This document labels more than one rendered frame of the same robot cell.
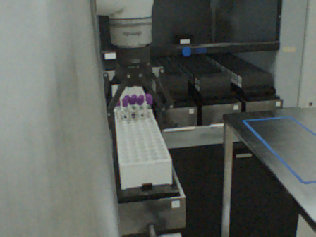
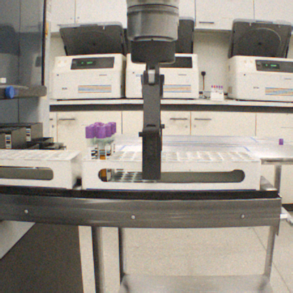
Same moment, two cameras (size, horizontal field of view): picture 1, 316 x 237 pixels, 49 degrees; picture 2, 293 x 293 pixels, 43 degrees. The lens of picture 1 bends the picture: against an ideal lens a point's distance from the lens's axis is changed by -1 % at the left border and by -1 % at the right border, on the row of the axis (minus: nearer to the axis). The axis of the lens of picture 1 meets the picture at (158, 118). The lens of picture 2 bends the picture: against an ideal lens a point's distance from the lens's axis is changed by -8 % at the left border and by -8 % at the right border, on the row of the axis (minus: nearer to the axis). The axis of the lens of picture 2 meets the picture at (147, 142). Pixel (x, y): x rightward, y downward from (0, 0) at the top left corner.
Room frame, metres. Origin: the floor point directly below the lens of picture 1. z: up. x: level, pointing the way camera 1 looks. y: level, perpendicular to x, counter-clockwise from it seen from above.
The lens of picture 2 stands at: (0.65, 0.71, 0.98)
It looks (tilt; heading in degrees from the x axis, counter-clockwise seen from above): 8 degrees down; 281
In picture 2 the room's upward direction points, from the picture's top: straight up
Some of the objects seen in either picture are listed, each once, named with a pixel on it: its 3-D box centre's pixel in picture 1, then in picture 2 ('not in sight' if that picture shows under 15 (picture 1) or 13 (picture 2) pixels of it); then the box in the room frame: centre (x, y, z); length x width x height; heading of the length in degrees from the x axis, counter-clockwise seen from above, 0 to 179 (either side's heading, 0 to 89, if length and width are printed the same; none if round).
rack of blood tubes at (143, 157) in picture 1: (139, 146); (171, 173); (0.73, 0.05, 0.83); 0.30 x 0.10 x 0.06; 8
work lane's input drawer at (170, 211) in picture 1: (135, 143); (95, 202); (0.86, 0.07, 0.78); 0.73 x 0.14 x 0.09; 8
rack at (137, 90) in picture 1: (129, 104); (3, 169); (1.04, 0.09, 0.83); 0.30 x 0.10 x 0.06; 8
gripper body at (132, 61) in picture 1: (133, 65); (152, 67); (0.76, 0.05, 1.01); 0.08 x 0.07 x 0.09; 98
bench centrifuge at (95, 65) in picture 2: not in sight; (93, 61); (1.70, -2.44, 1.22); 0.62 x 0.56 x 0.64; 96
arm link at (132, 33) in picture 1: (131, 32); (152, 26); (0.76, 0.05, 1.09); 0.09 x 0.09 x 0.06
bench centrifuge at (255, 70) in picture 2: not in sight; (261, 61); (0.28, -2.64, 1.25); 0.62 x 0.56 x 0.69; 97
